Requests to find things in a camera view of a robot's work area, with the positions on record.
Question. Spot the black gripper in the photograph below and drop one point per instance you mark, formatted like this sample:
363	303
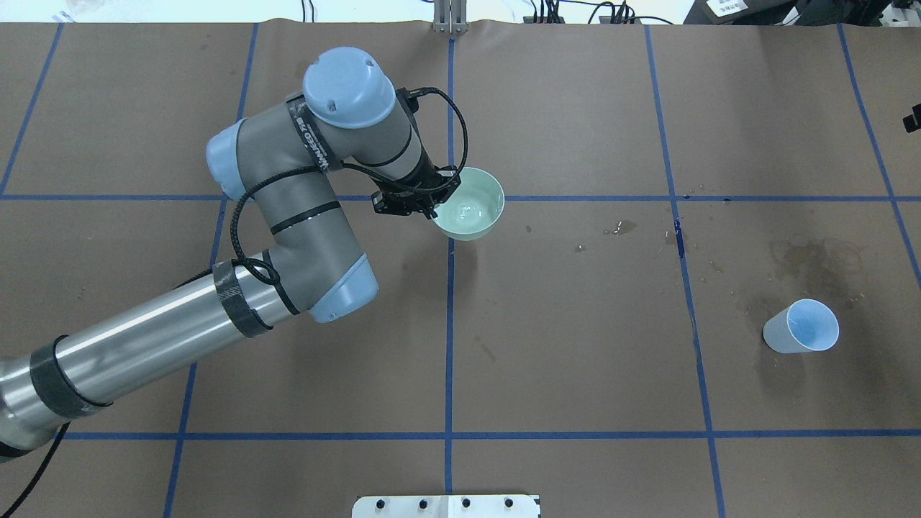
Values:
429	175

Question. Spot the mint green ceramic bowl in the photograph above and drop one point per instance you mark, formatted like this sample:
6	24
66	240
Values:
474	207

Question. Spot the light blue plastic cup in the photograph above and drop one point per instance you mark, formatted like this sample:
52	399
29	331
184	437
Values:
806	325

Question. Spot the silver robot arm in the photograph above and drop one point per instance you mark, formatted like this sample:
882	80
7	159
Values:
291	249

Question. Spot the brown paper table cover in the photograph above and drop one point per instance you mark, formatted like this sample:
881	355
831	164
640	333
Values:
669	190

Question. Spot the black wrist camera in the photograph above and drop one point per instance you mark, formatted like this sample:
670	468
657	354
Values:
409	102

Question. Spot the aluminium front frame post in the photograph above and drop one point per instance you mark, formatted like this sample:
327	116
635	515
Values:
450	16

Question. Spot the white camera mast base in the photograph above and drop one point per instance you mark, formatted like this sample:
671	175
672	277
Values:
470	505

